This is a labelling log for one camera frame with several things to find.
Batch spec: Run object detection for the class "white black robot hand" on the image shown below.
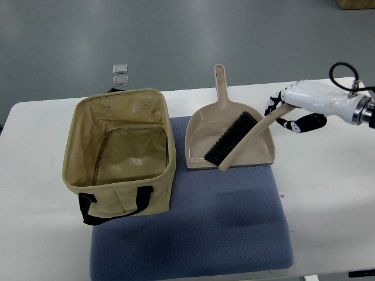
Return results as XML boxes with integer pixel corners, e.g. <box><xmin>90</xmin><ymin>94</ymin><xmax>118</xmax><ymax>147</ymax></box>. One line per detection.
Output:
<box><xmin>264</xmin><ymin>80</ymin><xmax>367</xmax><ymax>133</ymax></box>

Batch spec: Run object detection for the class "pink hand broom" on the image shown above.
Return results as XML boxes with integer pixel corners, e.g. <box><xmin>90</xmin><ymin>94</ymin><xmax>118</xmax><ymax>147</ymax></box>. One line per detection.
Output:
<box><xmin>204</xmin><ymin>104</ymin><xmax>295</xmax><ymax>172</ymax></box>

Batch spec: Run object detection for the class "yellow fabric bag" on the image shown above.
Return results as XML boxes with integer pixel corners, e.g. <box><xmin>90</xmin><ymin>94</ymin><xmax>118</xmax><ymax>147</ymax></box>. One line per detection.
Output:
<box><xmin>62</xmin><ymin>88</ymin><xmax>176</xmax><ymax>225</ymax></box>

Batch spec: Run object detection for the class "cardboard box corner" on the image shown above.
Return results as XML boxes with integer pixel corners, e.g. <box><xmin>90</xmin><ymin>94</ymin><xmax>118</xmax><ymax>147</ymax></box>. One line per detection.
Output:
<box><xmin>336</xmin><ymin>0</ymin><xmax>375</xmax><ymax>10</ymax></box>

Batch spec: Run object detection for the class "pink dustpan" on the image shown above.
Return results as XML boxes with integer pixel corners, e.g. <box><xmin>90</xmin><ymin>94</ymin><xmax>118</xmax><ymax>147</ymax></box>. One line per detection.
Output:
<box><xmin>185</xmin><ymin>64</ymin><xmax>275</xmax><ymax>170</ymax></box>

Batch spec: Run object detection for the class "blue cushion mat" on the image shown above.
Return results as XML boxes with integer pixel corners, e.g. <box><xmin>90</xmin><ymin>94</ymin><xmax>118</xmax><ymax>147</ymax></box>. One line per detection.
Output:
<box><xmin>90</xmin><ymin>116</ymin><xmax>294</xmax><ymax>280</ymax></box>

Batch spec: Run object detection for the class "upper metal floor plate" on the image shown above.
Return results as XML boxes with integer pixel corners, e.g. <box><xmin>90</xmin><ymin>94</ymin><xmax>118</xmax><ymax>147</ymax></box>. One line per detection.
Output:
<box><xmin>112</xmin><ymin>63</ymin><xmax>128</xmax><ymax>74</ymax></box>

